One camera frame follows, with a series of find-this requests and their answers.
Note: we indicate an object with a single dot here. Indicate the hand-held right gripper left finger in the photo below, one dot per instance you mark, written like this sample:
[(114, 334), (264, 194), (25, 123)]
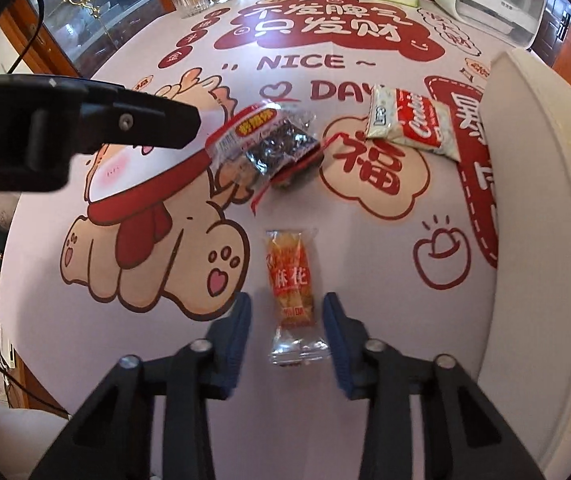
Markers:
[(233, 340)]

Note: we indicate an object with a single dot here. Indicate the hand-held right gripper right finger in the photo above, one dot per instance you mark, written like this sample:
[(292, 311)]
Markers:
[(338, 340)]

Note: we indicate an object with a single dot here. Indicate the white red cookie packet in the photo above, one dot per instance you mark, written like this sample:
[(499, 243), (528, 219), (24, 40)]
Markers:
[(405, 120)]

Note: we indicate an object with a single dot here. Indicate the orange twist snack packet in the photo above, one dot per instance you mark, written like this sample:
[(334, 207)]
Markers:
[(290, 280)]

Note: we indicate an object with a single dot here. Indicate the dark plum packet red label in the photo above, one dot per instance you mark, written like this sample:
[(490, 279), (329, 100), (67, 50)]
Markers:
[(275, 150)]

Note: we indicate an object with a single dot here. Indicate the white plastic bin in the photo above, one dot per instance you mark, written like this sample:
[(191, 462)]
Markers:
[(530, 260)]

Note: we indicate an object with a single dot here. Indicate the wooden glass door cabinet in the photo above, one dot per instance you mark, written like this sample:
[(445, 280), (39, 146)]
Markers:
[(115, 20)]

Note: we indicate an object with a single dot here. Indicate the white countertop appliance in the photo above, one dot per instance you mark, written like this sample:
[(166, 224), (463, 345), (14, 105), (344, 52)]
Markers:
[(490, 15)]

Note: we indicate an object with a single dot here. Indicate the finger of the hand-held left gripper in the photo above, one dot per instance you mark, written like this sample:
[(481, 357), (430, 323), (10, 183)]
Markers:
[(150, 120)]

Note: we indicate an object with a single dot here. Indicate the printed pink tablecloth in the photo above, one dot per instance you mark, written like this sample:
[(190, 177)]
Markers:
[(340, 260)]

